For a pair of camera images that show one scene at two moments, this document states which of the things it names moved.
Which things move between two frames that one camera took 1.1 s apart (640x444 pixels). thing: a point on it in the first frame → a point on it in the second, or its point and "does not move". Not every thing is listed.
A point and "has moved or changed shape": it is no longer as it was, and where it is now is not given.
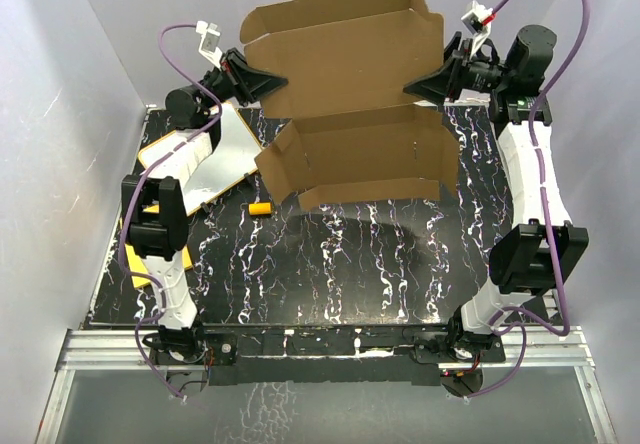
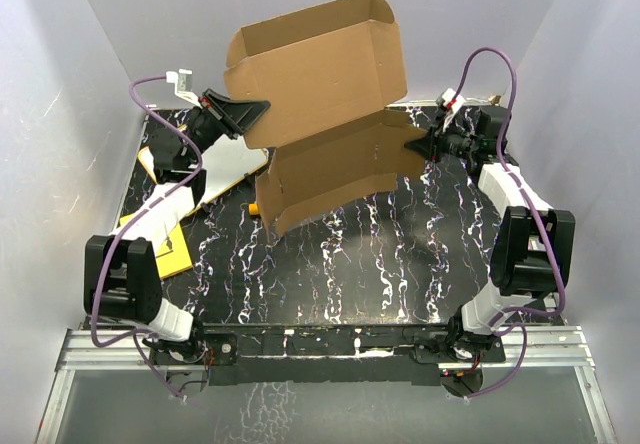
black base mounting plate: (294, 356) does not move
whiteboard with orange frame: (229, 163) does not move
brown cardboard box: (345, 132) has moved or changed shape
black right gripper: (451, 79) → (431, 146)
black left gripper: (248, 84) → (232, 117)
